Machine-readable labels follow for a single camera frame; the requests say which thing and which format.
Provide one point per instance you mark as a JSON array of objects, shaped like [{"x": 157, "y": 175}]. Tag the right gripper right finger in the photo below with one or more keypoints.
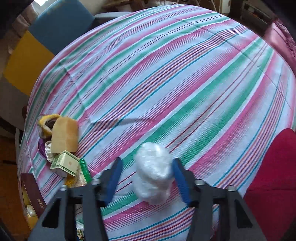
[{"x": 185, "y": 181}]

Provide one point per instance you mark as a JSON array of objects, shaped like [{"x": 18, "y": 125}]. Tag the yellow striped sock bundle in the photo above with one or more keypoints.
[{"x": 45, "y": 125}]

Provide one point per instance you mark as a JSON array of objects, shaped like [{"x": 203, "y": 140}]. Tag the green essential oil box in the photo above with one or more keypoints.
[{"x": 65, "y": 164}]

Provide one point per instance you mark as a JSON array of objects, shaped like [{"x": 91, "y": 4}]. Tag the gold metal tin box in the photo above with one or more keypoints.
[{"x": 33, "y": 202}]

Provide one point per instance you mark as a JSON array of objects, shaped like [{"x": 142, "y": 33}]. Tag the green yellow snack bag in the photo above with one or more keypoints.
[{"x": 82, "y": 177}]

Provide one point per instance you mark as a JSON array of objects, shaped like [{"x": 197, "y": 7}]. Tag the grey yellow blue headboard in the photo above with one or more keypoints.
[{"x": 59, "y": 25}]

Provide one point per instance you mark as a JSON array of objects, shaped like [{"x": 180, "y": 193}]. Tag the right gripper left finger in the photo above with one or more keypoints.
[{"x": 108, "y": 183}]

